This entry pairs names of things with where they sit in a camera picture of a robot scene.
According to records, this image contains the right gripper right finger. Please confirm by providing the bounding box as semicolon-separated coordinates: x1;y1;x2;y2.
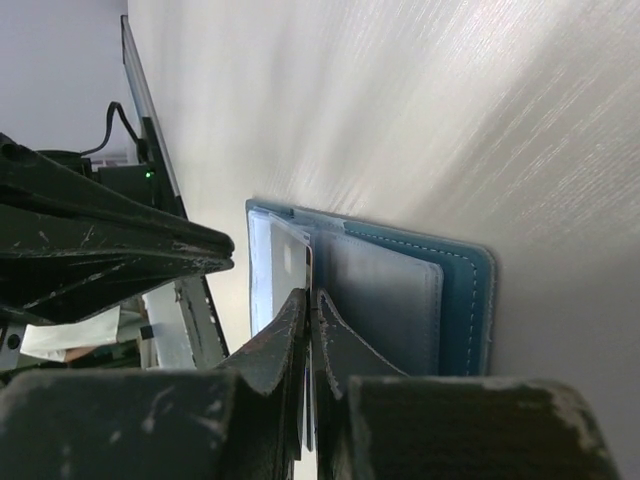
311;291;619;479

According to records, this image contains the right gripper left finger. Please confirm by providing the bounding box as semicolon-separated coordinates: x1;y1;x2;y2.
1;289;308;479

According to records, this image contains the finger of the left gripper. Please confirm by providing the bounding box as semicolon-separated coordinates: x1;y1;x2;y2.
1;255;233;323
1;135;235;257

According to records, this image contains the blue leather card holder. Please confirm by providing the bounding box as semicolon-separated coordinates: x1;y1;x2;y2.
245;199;497;376

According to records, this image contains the grey card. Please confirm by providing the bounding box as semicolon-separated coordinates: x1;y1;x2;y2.
269;214;315;452

